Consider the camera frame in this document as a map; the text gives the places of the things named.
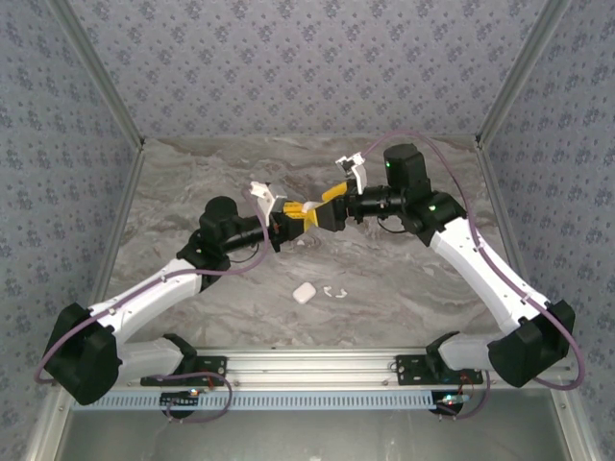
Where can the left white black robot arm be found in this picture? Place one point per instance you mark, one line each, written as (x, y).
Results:
(144, 298)

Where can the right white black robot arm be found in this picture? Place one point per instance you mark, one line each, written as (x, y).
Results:
(480, 269)

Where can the left black controller board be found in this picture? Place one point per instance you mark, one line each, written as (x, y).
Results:
(180, 402)

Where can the black controller board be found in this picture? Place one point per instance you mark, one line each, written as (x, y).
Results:
(449, 407)
(180, 402)

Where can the right black controller board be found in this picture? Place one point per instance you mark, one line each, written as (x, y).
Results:
(449, 407)

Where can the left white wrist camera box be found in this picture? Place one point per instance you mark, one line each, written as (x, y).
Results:
(269, 197)

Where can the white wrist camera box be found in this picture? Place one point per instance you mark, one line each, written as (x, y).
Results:
(358, 173)
(269, 197)

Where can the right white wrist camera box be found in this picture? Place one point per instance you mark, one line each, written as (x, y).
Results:
(358, 173)

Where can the aluminium table side rail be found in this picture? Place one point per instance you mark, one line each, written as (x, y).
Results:
(490, 165)
(126, 192)

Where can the long aluminium mounting rail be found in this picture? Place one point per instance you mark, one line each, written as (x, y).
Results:
(307, 370)

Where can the aluminium corner post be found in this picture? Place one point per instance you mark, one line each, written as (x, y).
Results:
(101, 72)
(520, 72)

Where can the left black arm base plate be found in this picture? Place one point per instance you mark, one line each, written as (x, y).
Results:
(216, 367)

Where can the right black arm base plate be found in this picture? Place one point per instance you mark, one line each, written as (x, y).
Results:
(408, 370)

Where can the aluminium frame leg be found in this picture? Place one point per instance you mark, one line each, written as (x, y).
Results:
(574, 432)
(43, 437)

